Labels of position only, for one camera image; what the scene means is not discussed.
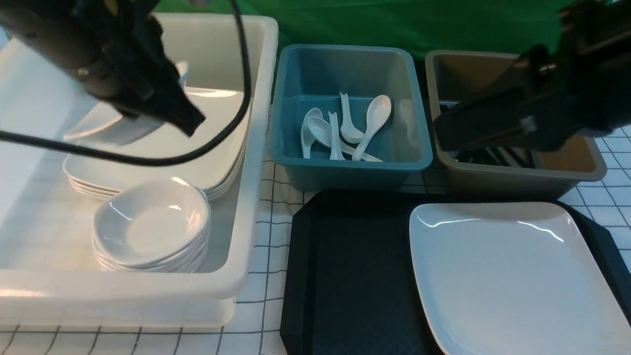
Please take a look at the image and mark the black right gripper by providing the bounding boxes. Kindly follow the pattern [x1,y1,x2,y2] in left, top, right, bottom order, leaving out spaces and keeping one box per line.
[512,0,631,151]

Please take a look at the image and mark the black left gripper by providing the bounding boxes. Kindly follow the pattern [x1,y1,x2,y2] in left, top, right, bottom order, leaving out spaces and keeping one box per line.
[100,14,205,136]

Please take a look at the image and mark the white ceramic soup spoon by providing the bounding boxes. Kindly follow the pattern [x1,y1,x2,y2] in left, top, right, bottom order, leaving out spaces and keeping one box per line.
[306,115,356,156]

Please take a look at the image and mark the large white square plate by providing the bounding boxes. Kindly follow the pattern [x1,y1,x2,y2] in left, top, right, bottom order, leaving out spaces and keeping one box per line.
[409,202,631,355]

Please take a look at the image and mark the small white bowl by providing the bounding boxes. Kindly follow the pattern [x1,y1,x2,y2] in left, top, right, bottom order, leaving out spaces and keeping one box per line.
[63,102,169,148]

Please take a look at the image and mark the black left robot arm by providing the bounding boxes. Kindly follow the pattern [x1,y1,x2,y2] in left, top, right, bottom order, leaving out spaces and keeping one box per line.
[0,0,205,136]

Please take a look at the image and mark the green cloth backdrop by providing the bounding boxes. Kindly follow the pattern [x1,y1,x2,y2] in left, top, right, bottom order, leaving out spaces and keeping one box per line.
[153,0,572,60]

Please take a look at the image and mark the black chopsticks in bin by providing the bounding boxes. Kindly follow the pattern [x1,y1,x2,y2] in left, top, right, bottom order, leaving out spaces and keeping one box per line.
[451,147,536,169]

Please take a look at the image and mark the stack of white plates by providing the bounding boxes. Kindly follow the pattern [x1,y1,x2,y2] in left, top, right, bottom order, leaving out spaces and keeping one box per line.
[63,86,249,202]

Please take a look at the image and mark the brown plastic bin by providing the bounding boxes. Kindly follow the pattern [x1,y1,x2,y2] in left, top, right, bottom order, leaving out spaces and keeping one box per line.
[424,50,608,199]

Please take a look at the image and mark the stack of white bowls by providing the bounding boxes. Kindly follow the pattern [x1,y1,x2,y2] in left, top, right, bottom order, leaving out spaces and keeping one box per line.
[92,177,211,273]

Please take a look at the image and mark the blue plastic bin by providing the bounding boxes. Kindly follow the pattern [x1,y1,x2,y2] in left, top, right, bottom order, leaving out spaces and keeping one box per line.
[268,44,433,192]

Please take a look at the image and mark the white spoon in bin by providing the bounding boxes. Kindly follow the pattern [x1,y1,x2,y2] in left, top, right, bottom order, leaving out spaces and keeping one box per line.
[352,95,392,161]

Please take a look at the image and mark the large white plastic tub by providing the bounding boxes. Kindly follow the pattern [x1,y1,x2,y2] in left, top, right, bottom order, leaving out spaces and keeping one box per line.
[1,13,278,331]

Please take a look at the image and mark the black plastic tray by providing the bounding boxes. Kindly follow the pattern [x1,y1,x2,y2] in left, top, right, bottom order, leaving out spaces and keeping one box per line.
[280,190,630,355]

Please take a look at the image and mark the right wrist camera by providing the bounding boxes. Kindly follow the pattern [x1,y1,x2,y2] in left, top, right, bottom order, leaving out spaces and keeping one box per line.
[434,47,550,152]

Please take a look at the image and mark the black camera cable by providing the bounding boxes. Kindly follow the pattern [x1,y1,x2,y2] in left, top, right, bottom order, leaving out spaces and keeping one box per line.
[0,0,252,167]

